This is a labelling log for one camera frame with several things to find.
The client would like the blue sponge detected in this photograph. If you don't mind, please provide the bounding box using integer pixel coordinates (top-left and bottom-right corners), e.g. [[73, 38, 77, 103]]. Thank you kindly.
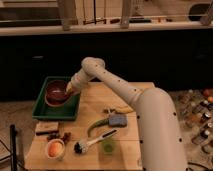
[[109, 115, 127, 127]]

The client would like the white bowl with orange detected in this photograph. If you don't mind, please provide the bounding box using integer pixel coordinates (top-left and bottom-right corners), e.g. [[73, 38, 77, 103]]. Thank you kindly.
[[45, 139, 65, 160]]

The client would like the dark red bowl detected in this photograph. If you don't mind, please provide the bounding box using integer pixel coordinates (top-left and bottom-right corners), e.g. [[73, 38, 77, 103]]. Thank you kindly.
[[45, 80, 69, 103]]

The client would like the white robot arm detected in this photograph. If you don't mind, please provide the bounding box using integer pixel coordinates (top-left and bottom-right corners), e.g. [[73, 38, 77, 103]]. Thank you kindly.
[[66, 57, 188, 171]]

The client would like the green plastic tray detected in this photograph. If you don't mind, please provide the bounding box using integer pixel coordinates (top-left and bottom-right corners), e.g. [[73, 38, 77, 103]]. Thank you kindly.
[[32, 76, 80, 121]]

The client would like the green cup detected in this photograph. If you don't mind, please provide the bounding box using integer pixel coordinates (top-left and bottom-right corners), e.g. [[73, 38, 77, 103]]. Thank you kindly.
[[101, 138, 116, 155]]

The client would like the white dish brush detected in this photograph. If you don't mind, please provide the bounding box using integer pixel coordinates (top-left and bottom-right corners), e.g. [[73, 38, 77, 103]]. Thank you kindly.
[[74, 129, 117, 154]]

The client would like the wooden block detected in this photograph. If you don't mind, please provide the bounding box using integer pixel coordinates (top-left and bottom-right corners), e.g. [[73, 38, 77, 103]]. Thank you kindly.
[[35, 121, 59, 135]]

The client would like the yellow banana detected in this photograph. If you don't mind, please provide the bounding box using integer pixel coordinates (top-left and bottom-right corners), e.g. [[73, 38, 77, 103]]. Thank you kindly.
[[103, 106, 134, 114]]

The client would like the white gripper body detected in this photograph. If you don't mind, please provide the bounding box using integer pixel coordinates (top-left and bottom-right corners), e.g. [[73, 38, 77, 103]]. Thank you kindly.
[[66, 73, 88, 95]]

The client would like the black stand pole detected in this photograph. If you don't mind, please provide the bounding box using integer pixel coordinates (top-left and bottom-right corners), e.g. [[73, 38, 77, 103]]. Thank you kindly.
[[10, 124, 18, 171]]

